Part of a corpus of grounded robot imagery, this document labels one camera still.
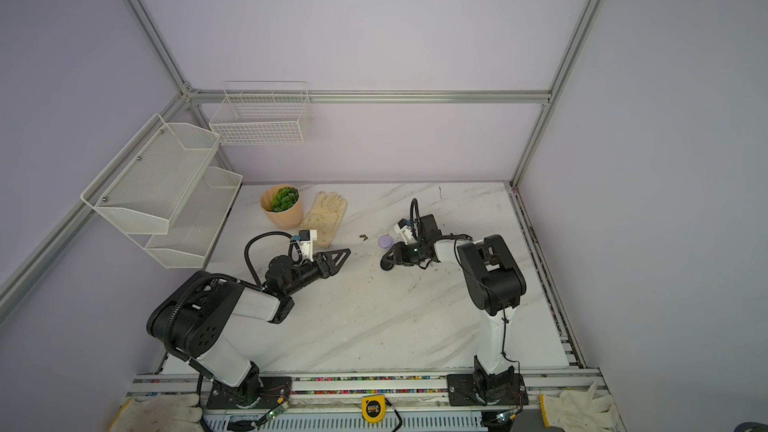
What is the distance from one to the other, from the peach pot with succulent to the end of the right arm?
0.38 m

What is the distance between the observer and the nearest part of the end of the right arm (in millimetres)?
891

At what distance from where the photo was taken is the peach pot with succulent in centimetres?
100
